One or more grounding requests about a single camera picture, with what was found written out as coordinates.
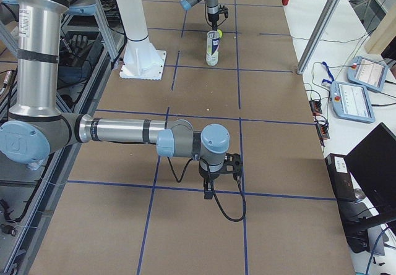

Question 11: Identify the brown paper table cover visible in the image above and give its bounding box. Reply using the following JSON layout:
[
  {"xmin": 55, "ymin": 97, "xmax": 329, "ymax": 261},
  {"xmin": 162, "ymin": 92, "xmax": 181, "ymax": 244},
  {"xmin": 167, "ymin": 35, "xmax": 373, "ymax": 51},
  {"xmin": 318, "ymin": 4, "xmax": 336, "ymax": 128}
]
[{"xmin": 30, "ymin": 0, "xmax": 354, "ymax": 274}]

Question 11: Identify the white pedestal base plate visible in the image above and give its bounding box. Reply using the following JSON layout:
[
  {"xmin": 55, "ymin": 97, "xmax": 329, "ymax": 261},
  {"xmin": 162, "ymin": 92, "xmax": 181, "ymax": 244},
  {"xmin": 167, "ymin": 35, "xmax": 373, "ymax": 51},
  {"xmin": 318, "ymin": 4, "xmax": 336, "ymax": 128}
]
[{"xmin": 119, "ymin": 49, "xmax": 166, "ymax": 80}]

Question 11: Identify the aluminium frame diagonal post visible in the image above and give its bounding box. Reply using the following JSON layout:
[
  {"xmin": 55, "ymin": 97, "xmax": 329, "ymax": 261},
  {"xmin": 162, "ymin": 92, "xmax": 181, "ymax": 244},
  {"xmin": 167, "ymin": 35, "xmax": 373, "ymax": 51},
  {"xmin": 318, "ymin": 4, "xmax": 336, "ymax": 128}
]
[{"xmin": 296, "ymin": 0, "xmax": 340, "ymax": 75}]

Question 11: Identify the white camera pedestal column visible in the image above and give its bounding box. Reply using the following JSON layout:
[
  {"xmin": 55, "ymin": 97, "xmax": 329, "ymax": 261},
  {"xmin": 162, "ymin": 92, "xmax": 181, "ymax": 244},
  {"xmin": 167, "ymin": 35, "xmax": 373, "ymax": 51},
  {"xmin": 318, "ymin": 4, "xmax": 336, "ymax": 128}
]
[{"xmin": 110, "ymin": 0, "xmax": 167, "ymax": 81}]

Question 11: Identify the black monitor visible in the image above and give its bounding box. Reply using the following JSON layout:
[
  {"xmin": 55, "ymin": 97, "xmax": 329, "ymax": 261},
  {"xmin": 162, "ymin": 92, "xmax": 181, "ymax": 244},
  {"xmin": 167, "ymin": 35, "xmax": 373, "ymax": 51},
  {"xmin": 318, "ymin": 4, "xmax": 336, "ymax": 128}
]
[{"xmin": 345, "ymin": 122, "xmax": 395, "ymax": 234}]

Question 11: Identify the near teach pendant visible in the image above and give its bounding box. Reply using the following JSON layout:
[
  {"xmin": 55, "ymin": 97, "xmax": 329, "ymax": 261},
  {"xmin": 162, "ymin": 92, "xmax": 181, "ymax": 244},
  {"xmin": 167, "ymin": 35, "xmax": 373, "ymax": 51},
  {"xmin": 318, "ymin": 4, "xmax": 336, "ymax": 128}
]
[{"xmin": 330, "ymin": 81, "xmax": 376, "ymax": 124}]

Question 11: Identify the clear plastic ball can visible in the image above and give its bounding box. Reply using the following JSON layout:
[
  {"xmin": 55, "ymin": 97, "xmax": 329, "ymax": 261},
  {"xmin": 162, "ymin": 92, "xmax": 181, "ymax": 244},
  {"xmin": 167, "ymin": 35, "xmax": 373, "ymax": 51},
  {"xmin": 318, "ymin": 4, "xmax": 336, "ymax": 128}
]
[{"xmin": 206, "ymin": 30, "xmax": 221, "ymax": 66}]

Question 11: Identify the black desktop computer box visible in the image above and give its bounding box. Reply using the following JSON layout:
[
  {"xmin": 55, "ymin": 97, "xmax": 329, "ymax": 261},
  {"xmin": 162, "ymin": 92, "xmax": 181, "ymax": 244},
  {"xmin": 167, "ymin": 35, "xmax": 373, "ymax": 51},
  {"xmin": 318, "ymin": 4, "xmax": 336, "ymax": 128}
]
[{"xmin": 325, "ymin": 153, "xmax": 385, "ymax": 256}]

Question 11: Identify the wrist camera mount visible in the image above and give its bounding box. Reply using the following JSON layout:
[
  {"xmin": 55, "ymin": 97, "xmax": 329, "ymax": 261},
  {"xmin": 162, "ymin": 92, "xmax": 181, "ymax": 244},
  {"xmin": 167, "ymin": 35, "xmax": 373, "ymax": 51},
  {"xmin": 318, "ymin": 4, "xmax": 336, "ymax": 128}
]
[{"xmin": 222, "ymin": 153, "xmax": 243, "ymax": 178}]

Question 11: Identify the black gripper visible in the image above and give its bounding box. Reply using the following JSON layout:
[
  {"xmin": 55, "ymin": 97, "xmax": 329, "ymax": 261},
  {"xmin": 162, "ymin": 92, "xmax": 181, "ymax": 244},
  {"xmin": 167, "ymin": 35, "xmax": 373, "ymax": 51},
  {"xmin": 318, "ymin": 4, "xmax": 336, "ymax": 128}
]
[
  {"xmin": 199, "ymin": 160, "xmax": 226, "ymax": 200},
  {"xmin": 207, "ymin": 13, "xmax": 220, "ymax": 31}
]

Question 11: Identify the far teach pendant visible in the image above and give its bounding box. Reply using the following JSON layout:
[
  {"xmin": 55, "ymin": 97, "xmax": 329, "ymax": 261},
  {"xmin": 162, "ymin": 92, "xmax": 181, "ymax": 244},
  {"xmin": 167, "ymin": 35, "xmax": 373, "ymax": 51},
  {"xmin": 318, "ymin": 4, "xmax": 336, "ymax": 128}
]
[{"xmin": 347, "ymin": 56, "xmax": 389, "ymax": 92}]

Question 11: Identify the teach pendant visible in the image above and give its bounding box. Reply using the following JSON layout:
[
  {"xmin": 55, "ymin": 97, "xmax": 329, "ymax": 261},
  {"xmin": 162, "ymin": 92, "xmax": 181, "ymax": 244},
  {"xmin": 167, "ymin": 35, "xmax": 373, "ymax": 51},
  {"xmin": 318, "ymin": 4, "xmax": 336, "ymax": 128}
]
[
  {"xmin": 347, "ymin": 56, "xmax": 389, "ymax": 92},
  {"xmin": 330, "ymin": 81, "xmax": 376, "ymax": 124}
]

